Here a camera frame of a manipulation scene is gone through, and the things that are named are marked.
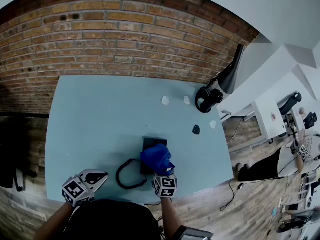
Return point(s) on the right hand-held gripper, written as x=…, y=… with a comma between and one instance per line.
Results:
x=165, y=185

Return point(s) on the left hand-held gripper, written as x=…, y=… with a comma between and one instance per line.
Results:
x=73, y=191

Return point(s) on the blue knitted cloth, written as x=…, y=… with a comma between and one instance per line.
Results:
x=157, y=159

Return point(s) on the person's right forearm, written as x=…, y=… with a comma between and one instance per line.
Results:
x=171, y=219

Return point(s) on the person's left forearm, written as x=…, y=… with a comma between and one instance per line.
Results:
x=52, y=221

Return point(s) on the black rectangular device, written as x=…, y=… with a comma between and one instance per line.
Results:
x=160, y=141

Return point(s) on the person's black shirt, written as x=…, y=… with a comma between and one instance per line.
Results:
x=112, y=221

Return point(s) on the dark grey electronic device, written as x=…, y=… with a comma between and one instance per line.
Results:
x=192, y=234

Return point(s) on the small black plastic piece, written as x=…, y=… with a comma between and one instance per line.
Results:
x=196, y=129

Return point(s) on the small white plastic piece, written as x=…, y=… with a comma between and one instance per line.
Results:
x=165, y=100
x=186, y=100
x=213, y=124

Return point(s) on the small light blue object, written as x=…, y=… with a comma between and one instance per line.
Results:
x=275, y=211

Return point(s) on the white desk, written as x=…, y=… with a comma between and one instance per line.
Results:
x=265, y=116

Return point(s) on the black desk lamp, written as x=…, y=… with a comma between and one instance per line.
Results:
x=228, y=81

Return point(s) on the black chair with headrest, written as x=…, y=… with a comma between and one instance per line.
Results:
x=290, y=101

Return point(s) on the small potted plant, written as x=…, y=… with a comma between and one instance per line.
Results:
x=302, y=111

